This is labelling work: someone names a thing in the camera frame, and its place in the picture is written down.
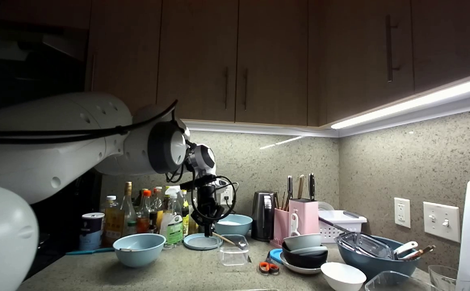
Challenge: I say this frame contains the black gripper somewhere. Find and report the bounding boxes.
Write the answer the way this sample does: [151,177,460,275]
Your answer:
[181,173,227,238]

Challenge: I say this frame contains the wooden chopstick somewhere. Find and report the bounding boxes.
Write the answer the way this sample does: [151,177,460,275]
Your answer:
[210,232,240,248]

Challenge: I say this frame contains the light blue bowl white contents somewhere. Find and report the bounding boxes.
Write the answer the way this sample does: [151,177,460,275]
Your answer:
[214,214,255,240]

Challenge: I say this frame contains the light blue bowl holding packets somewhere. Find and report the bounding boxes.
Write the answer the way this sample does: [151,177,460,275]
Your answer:
[111,233,168,270]

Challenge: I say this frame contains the gray bowl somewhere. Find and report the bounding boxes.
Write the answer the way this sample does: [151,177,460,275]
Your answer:
[281,233,324,254]

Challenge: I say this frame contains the black bowl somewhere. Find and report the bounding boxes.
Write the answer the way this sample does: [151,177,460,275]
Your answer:
[281,246,329,270]

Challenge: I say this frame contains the white shallow bowl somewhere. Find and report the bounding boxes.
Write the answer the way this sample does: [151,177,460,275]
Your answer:
[279,261,324,277]

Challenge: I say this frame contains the small white bowl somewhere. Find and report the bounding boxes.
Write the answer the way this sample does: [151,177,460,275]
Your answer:
[319,262,368,291]

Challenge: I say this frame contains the large dark blue bowl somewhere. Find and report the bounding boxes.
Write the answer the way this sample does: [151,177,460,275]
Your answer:
[336,233,420,282]

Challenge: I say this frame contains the light blue plate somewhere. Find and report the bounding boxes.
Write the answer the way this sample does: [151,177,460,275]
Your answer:
[182,232,224,253]

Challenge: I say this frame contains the clear glass container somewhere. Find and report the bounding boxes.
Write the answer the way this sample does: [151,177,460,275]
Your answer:
[363,270,426,291]
[218,235,250,269]

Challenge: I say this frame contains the metal spoon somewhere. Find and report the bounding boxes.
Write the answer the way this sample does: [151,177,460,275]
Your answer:
[232,236,253,265]

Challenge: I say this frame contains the black thermos flask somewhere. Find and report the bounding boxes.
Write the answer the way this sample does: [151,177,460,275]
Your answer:
[250,191,279,243]

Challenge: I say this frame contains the pink utensil cup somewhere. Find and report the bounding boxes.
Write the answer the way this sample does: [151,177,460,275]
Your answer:
[271,209,300,248]

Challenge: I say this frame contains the blue round lid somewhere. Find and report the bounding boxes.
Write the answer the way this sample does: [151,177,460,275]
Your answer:
[266,248,287,265]

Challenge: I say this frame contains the pink knife block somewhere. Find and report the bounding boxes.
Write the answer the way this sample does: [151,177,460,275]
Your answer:
[289,199,321,238]

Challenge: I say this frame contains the pale yellow liquid bottle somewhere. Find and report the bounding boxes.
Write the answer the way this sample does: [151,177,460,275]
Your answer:
[103,194,122,244]

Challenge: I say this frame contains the under cabinet light strip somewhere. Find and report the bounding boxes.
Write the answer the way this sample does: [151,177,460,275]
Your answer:
[319,70,470,139]
[182,118,332,141]

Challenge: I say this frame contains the white plastic basket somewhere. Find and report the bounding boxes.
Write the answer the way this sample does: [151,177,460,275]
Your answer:
[318,209,368,244]

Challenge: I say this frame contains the metal mesh strainer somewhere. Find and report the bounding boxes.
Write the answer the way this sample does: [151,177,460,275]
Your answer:
[337,232,394,262]

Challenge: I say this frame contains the brown wooden upper cabinet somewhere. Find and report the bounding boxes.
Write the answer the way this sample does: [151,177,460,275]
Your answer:
[308,0,470,123]
[85,0,321,128]

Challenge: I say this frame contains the dark range hood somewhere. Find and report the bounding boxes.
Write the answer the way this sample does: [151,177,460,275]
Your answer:
[0,21,92,110]

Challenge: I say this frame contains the clear drinking glass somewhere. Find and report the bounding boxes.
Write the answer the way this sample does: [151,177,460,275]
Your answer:
[426,264,462,291]

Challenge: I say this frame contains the white wall outlet with plug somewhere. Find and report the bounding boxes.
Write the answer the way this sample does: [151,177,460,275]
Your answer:
[219,185,234,207]

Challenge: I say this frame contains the orange handled scissors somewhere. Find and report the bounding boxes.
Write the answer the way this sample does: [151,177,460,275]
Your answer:
[256,259,281,277]

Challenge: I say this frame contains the dark handled knife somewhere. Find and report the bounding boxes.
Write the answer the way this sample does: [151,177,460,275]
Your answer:
[284,175,295,211]

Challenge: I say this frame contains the brown handled knife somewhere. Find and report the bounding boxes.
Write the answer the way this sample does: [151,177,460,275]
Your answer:
[295,173,305,202]

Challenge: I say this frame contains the black handled knife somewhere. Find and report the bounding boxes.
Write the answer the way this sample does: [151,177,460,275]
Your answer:
[307,172,316,202]

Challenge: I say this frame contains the dark cabinet door handle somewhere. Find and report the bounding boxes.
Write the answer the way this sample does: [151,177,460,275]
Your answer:
[221,67,231,110]
[240,68,250,112]
[384,15,402,83]

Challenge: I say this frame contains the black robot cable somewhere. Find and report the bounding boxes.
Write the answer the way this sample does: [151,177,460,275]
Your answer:
[0,97,239,223]

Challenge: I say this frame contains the white handled utensil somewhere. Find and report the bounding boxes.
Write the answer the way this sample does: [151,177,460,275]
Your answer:
[392,240,420,257]

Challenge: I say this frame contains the dark handled utensil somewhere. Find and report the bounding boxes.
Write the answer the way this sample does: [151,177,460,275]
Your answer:
[400,244,436,262]

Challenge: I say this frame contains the white light switch plate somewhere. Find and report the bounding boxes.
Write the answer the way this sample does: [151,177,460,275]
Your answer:
[421,201,460,244]

